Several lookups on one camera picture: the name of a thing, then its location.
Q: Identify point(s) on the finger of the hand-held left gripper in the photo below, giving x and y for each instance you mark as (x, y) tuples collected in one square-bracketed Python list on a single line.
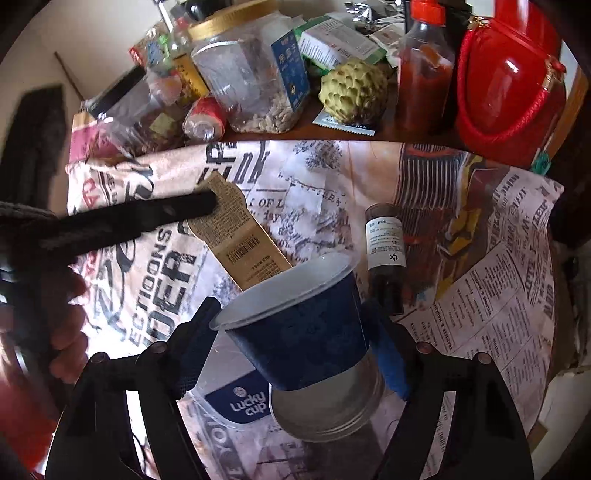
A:
[(138, 217)]

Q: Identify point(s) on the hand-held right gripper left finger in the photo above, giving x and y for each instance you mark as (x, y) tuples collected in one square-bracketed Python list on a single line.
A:
[(196, 350)]

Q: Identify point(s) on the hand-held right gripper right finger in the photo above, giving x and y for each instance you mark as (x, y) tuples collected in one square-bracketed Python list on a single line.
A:
[(390, 364)]

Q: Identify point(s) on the Lucky cup plastic bag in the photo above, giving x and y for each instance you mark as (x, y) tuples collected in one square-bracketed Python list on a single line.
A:
[(323, 410)]

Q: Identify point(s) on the blue paper cup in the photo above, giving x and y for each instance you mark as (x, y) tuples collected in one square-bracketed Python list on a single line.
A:
[(295, 337)]

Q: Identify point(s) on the brown printed wrapper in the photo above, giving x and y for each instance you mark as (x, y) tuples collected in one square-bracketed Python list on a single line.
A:
[(235, 240)]

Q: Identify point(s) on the small dark medicine bottle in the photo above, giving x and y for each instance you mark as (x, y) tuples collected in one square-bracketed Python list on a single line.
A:
[(385, 249)]

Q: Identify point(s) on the person's left forearm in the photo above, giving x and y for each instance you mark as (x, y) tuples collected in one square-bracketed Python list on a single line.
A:
[(23, 415)]

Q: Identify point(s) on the person's left hand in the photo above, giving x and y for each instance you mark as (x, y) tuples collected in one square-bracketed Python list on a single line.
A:
[(69, 332)]

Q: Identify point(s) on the clear jar black lid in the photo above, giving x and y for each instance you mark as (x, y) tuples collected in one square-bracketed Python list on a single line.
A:
[(138, 124)]

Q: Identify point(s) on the small red can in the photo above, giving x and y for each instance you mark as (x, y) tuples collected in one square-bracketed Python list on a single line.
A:
[(207, 113)]

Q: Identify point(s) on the clear bottle yellow label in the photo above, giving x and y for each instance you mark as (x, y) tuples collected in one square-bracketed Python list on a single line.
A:
[(191, 78)]

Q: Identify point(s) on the red snack bag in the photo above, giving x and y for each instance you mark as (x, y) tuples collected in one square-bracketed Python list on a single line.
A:
[(152, 46)]

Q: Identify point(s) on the clear jar gold lid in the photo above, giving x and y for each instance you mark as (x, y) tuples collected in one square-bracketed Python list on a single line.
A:
[(244, 78)]

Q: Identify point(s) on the printed tablecloth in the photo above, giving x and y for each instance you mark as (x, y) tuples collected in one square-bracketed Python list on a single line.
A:
[(323, 184)]

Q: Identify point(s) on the blue carton box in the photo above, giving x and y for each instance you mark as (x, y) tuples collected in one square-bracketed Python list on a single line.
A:
[(290, 69)]

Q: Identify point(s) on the green custard apple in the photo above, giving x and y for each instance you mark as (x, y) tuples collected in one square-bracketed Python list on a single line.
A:
[(353, 90)]

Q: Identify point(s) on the white green medicine box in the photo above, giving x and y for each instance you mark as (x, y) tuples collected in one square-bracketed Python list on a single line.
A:
[(332, 39)]

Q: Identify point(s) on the red sauce bottle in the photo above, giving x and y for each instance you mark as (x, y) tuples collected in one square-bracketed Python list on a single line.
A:
[(425, 78)]

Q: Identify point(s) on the red thermos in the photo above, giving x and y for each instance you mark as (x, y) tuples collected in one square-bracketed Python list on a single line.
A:
[(508, 78)]

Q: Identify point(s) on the silver foil bag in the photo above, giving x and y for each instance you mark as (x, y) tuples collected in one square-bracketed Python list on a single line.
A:
[(369, 9)]

